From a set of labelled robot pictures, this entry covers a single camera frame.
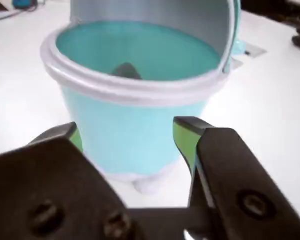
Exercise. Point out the teal whale-shaped bin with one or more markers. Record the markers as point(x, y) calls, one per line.
point(130, 135)

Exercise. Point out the green lego block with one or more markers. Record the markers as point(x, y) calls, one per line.
point(126, 71)

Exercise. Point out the blue round device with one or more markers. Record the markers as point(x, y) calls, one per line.
point(21, 3)

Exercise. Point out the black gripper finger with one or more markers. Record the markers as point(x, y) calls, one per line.
point(40, 180)
point(235, 175)

